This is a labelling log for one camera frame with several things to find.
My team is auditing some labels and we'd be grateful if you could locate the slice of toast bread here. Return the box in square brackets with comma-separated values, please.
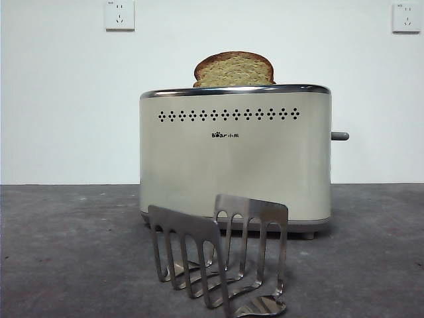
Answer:
[192, 51, 277, 89]

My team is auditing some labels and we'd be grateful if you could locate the cream and steel toaster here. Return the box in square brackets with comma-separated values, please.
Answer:
[138, 83, 333, 240]

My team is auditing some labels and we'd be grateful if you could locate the stainless steel toast rack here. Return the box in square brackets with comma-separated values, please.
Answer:
[147, 193, 290, 318]

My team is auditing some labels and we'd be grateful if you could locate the white wall socket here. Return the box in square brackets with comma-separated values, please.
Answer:
[392, 3, 417, 34]
[105, 1, 136, 32]

